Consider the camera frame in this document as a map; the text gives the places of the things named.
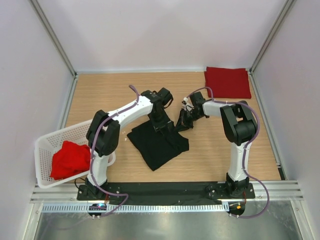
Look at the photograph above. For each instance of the folded dark red t shirt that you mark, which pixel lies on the folded dark red t shirt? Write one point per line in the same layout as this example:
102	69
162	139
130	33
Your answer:
228	83

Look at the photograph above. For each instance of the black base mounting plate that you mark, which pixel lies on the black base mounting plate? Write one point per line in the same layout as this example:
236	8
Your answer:
176	193

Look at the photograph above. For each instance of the white slotted cable duct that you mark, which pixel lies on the white slotted cable duct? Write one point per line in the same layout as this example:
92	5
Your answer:
100	208

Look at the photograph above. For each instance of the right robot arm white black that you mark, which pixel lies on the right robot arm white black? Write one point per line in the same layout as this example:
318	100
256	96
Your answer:
240	128

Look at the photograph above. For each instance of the black t shirt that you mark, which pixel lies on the black t shirt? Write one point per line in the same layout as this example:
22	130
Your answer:
157	148

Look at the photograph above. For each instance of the bright red t shirt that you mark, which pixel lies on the bright red t shirt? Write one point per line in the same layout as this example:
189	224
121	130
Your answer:
70	160

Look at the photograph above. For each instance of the white plastic laundry basket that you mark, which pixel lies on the white plastic laundry basket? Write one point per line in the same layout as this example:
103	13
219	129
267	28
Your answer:
47	145

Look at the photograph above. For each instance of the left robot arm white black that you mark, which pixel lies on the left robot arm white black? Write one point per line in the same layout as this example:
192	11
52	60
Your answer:
104	132

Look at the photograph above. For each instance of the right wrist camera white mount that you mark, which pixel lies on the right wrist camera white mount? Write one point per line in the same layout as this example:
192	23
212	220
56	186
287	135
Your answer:
186	105

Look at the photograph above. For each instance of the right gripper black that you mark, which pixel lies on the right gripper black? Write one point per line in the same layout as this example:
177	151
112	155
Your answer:
183	124

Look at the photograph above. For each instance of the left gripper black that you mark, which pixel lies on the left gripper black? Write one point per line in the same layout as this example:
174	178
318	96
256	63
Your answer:
166	122

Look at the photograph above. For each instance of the aluminium frame rail front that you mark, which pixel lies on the aluminium frame rail front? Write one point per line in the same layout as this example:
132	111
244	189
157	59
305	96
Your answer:
279	190

